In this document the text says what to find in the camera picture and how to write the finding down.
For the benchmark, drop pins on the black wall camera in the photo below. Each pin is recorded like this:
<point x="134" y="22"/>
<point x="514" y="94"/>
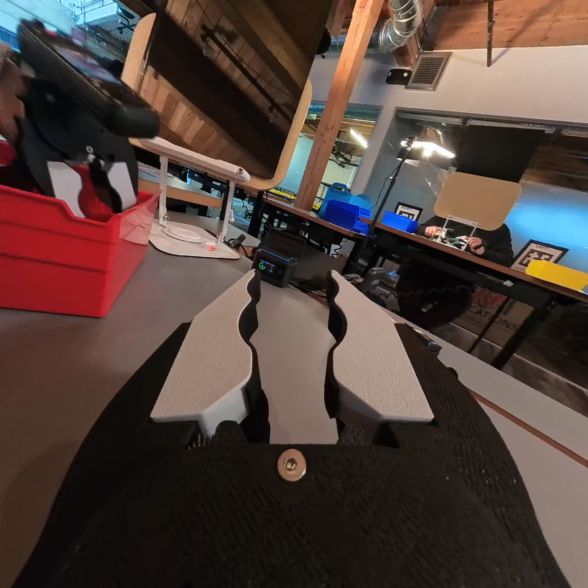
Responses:
<point x="398" y="76"/>

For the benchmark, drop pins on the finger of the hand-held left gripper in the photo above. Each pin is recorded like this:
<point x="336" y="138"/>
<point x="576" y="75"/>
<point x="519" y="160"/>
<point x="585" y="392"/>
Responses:
<point x="64" y="183"/>
<point x="123" y="186"/>

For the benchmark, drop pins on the long work table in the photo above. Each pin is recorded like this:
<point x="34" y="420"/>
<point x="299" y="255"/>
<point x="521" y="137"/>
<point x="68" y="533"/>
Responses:
<point x="514" y="274"/>

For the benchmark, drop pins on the black framed tag sign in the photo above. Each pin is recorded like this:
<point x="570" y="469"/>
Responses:
<point x="409" y="212"/>
<point x="540" y="256"/>

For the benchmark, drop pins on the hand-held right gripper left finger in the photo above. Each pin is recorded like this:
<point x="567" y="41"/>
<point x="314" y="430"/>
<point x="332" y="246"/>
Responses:
<point x="206" y="363"/>

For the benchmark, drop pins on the grey vent grille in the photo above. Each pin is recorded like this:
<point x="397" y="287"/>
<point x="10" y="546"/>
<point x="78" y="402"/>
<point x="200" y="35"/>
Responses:
<point x="429" y="70"/>

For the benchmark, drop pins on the person's left hand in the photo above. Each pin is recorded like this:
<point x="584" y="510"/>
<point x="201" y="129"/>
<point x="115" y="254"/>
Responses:
<point x="10" y="105"/>

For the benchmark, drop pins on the small grey device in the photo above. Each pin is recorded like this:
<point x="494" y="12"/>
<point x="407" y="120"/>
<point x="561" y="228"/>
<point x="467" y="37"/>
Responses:
<point x="372" y="280"/>

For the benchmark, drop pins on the studio light on tripod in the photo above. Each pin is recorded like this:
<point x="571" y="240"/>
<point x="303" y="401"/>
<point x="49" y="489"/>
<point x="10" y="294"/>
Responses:
<point x="415" y="149"/>

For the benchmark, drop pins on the wooden post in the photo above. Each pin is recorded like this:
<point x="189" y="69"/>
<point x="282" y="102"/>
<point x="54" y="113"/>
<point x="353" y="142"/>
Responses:
<point x="340" y="115"/>

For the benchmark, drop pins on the black power station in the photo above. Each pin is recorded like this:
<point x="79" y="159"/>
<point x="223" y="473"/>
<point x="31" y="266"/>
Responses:
<point x="275" y="271"/>

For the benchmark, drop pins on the black hanging rod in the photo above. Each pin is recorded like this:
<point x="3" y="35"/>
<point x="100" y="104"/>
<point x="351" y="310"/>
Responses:
<point x="490" y="32"/>

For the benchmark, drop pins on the black monitor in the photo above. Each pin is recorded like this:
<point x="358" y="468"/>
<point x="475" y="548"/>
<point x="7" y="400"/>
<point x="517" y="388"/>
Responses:
<point x="500" y="151"/>

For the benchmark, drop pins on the blue storage bin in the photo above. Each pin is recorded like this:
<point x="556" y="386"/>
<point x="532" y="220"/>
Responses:
<point x="342" y="216"/>
<point x="399" y="223"/>

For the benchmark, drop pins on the printed banner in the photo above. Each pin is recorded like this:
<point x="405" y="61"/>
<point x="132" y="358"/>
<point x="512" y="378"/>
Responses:
<point x="496" y="321"/>

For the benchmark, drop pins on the white panel stand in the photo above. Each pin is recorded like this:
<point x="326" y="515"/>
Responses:
<point x="452" y="236"/>
<point x="197" y="250"/>

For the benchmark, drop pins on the silver air duct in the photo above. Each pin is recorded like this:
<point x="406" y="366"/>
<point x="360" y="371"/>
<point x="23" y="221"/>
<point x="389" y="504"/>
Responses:
<point x="399" y="23"/>

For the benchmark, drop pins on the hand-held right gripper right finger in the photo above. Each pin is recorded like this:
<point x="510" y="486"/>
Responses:
<point x="376" y="367"/>

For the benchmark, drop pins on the red plastic bin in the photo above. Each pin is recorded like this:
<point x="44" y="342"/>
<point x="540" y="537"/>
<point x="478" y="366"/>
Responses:
<point x="55" y="275"/>

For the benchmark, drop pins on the rounded mirror panel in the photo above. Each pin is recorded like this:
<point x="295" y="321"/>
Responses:
<point x="220" y="92"/>

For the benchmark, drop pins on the yellow plastic bin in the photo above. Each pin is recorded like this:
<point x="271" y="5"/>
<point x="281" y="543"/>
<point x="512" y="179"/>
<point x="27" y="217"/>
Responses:
<point x="556" y="273"/>

